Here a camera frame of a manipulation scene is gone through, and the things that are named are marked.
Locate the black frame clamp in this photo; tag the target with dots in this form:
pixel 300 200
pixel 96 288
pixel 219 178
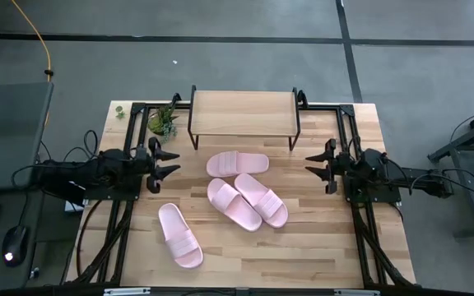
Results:
pixel 176 98
pixel 302 98

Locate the black aluminium table frame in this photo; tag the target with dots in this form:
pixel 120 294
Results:
pixel 137 107

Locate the small metal knob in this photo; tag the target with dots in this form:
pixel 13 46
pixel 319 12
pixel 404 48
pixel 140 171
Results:
pixel 34 272

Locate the pink rubber slide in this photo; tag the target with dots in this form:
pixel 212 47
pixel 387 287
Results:
pixel 233 204
pixel 237 163
pixel 263 202
pixel 180 235

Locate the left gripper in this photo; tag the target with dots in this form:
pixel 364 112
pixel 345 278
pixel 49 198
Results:
pixel 154 164

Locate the black computer mouse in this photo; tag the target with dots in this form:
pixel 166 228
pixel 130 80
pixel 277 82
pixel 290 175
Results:
pixel 15 244

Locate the dark grey monitor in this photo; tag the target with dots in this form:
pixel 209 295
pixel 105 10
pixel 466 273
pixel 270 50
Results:
pixel 10 131

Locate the white box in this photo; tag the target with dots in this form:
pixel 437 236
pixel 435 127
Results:
pixel 74 205

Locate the small green leaf sprig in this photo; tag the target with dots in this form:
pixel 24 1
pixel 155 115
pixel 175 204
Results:
pixel 120 112

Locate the grey metal desk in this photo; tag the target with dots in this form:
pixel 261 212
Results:
pixel 473 197

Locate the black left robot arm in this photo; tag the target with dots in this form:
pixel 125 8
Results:
pixel 111 168

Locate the silver metal bracket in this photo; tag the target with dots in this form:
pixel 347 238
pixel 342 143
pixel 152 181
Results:
pixel 126 291
pixel 356 292

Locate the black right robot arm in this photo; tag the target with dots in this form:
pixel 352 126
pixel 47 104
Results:
pixel 375 168

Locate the wooden shelf with black frame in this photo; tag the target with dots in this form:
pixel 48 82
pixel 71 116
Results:
pixel 241 113

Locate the potted succulent plant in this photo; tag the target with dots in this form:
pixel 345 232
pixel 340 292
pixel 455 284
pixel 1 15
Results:
pixel 162 122

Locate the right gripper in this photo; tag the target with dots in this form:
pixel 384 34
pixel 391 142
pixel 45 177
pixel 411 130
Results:
pixel 332 164

